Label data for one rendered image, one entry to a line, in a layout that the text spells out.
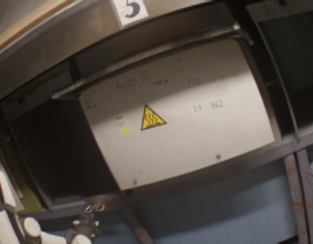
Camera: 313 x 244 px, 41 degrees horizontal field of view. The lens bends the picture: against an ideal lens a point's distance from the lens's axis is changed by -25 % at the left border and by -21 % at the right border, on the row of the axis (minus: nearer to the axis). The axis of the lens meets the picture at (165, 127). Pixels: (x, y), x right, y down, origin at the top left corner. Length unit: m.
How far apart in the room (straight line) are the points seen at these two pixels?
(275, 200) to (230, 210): 0.22
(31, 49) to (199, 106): 0.66
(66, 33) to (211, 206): 0.99
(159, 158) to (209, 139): 0.18
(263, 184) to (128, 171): 0.56
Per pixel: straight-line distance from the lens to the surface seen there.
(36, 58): 1.64
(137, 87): 1.72
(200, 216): 2.10
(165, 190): 1.99
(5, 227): 1.08
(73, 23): 1.55
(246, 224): 2.12
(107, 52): 1.85
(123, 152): 1.82
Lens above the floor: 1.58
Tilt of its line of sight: 16 degrees down
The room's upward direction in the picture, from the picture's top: 24 degrees counter-clockwise
